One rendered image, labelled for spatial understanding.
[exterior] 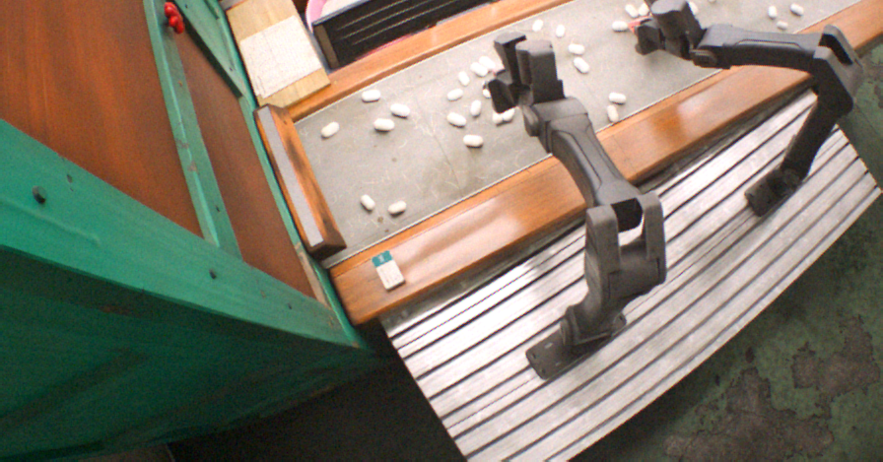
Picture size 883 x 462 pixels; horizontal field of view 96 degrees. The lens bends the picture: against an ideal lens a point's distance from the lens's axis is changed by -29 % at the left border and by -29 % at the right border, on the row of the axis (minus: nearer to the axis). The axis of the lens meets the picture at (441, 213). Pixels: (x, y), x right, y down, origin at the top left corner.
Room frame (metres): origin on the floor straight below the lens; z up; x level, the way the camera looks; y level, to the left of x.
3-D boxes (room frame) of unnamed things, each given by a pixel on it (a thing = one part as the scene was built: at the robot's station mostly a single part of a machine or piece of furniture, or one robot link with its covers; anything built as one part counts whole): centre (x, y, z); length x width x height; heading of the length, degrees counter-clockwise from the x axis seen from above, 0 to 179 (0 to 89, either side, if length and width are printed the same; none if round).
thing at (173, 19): (0.42, 0.28, 1.24); 0.04 x 0.02 x 0.04; 19
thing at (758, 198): (0.25, -0.77, 0.71); 0.20 x 0.07 x 0.08; 113
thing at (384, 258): (0.18, 0.10, 0.78); 0.06 x 0.04 x 0.02; 19
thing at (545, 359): (0.02, -0.22, 0.71); 0.20 x 0.07 x 0.08; 113
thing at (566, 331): (0.03, -0.21, 0.77); 0.09 x 0.06 x 0.06; 96
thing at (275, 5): (0.69, 0.30, 0.77); 0.33 x 0.15 x 0.01; 19
